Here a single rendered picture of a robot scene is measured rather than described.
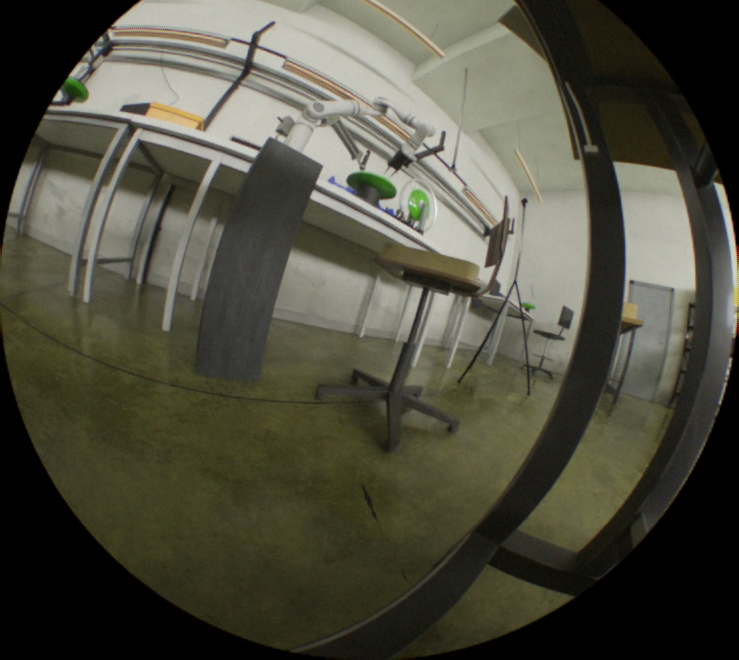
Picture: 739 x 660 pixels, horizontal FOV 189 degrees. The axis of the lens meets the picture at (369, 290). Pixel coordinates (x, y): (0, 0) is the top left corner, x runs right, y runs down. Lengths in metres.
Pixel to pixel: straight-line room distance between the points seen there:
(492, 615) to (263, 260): 1.05
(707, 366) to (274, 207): 1.00
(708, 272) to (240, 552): 0.71
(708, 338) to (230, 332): 1.02
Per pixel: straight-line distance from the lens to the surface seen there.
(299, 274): 2.08
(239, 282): 0.76
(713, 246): 0.39
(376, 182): 1.27
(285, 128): 1.27
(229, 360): 0.84
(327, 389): 0.86
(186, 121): 1.36
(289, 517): 0.49
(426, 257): 0.73
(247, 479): 0.54
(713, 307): 0.36
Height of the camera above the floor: 0.43
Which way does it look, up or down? 2 degrees up
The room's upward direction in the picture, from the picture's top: 17 degrees clockwise
